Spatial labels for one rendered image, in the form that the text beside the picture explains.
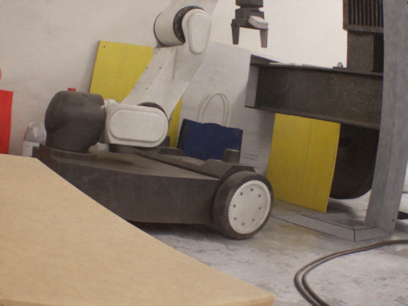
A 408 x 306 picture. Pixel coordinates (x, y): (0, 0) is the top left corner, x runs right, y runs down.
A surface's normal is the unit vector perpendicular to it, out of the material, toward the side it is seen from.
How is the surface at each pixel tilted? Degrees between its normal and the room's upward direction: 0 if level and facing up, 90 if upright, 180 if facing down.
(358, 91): 90
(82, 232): 0
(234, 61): 90
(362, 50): 90
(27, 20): 90
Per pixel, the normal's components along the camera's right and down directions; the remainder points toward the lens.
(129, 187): 0.36, 0.10
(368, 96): -0.85, -0.10
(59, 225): 0.15, -0.99
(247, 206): 0.61, 0.13
